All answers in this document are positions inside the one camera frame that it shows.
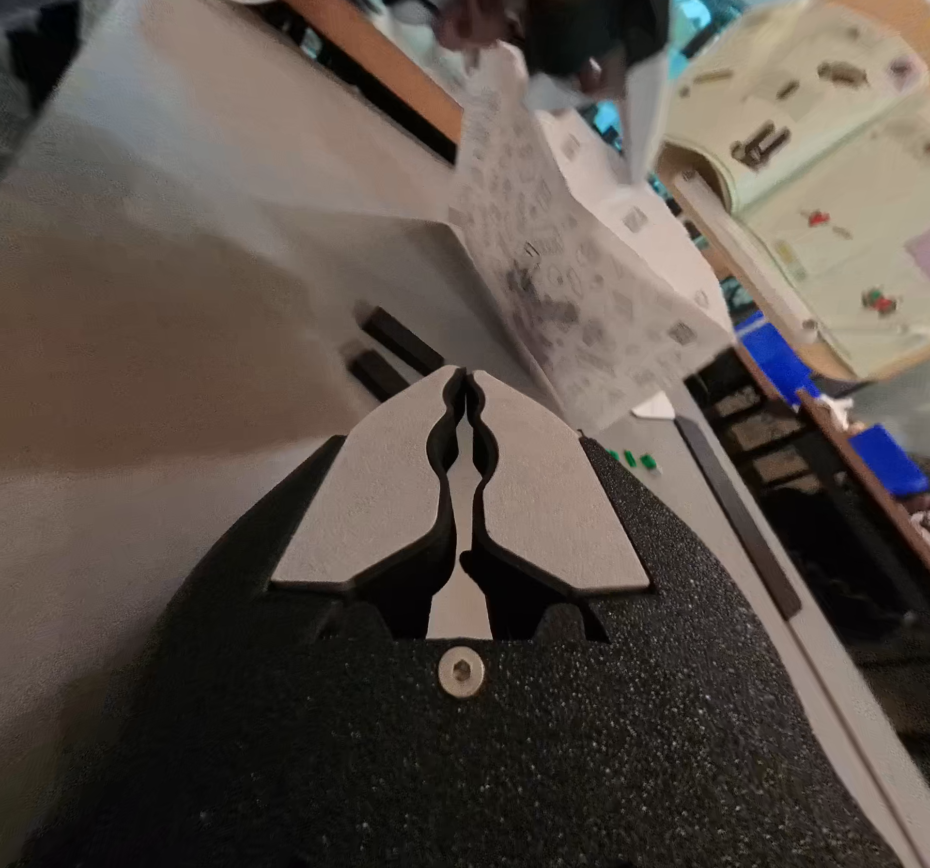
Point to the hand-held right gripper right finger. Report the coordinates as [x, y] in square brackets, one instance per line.
[559, 512]

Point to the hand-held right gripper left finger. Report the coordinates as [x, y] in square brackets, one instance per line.
[363, 505]

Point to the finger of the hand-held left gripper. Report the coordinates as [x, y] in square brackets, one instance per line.
[648, 112]

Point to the black brick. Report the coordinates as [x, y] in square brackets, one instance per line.
[378, 375]
[403, 339]

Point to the white printed instruction sheet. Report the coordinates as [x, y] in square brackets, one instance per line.
[581, 265]

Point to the blue storage bin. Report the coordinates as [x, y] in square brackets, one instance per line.
[894, 461]
[777, 359]

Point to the curved plywood panel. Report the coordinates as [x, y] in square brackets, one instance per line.
[894, 3]

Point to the dark shelf unit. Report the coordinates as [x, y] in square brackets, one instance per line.
[835, 555]

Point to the wooden rail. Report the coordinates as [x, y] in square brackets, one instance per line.
[363, 47]

